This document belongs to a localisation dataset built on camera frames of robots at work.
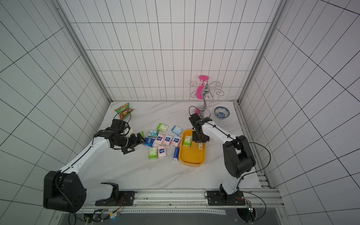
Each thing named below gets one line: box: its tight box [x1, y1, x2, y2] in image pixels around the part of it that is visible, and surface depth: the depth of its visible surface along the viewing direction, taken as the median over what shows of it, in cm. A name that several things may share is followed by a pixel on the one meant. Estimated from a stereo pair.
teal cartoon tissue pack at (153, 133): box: [147, 129, 159, 138], surface depth 99 cm
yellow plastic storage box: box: [179, 129, 206, 166], surface depth 90 cm
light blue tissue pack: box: [171, 125, 183, 136], surface depth 100 cm
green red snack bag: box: [114, 102, 134, 120], surface depth 109 cm
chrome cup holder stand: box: [189, 80, 225, 119], surface depth 92 cm
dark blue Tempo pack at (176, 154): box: [172, 147, 180, 162], surface depth 87 cm
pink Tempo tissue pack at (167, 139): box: [162, 134, 173, 146], surface depth 95 cm
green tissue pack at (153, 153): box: [149, 147, 158, 160], surface depth 89 cm
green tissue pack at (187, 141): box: [183, 135, 193, 148], surface depth 94 cm
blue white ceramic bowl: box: [213, 106, 231, 120], surface depth 112 cm
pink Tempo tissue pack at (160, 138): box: [154, 133, 166, 145], surface depth 95 cm
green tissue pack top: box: [156, 123, 169, 132], surface depth 102 cm
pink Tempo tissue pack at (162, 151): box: [157, 145, 167, 158], surface depth 89 cm
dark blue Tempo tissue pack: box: [143, 137, 156, 148], surface depth 94 cm
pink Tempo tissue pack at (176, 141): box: [170, 135, 182, 148], surface depth 94 cm
